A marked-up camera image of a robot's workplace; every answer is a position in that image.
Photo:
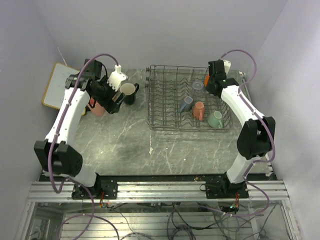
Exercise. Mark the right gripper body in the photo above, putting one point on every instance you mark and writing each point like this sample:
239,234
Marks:
210,81

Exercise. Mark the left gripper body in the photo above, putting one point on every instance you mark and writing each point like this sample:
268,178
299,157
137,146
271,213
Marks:
104,93

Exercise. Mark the orange enamel mug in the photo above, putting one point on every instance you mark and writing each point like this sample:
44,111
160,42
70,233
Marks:
206,80

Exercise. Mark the black faceted mug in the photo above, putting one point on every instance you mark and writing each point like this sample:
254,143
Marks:
129,90

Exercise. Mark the tall pink tumbler cup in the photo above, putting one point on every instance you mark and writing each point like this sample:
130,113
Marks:
96,108

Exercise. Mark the salmon printed mug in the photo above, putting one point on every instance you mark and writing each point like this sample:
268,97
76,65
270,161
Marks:
199,110

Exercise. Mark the blue printed mug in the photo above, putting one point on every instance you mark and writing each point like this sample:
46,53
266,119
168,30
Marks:
186,104

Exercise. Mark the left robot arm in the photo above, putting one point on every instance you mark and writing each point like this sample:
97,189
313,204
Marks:
56,153

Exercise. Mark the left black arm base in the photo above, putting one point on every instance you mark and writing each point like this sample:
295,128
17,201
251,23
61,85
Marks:
104,188

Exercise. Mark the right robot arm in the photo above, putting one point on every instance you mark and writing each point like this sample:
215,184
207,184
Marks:
256,137

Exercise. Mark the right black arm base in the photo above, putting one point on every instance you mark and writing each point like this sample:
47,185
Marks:
217,190

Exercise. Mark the clear glass cup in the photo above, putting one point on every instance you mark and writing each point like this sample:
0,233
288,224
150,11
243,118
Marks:
197,88

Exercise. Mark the mint green mug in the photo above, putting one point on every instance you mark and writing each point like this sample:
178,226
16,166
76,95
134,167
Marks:
215,120

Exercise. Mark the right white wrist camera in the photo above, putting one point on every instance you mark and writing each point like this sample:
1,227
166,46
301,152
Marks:
227,66

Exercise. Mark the grey wire dish rack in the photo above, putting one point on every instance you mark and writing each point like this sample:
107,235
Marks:
168,86

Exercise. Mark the small whiteboard with wooden frame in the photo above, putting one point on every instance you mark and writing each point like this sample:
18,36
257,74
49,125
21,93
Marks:
54,93

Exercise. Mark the aluminium mounting rail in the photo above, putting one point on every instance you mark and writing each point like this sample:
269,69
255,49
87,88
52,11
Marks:
154,192

